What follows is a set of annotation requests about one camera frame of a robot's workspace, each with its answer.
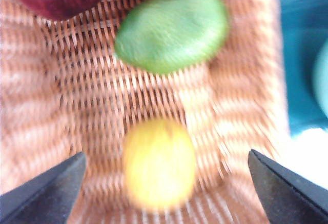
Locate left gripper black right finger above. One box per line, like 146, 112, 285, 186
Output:
248, 149, 328, 224

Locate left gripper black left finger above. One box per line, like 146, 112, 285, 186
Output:
0, 151, 87, 224

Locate teal ceramic bowl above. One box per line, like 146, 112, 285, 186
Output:
313, 39, 328, 117

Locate brown wicker basket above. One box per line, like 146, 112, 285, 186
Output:
0, 0, 290, 224

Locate dark teal plastic tray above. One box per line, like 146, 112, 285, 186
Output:
278, 0, 328, 139

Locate green fruit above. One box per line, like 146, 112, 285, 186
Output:
114, 0, 229, 75

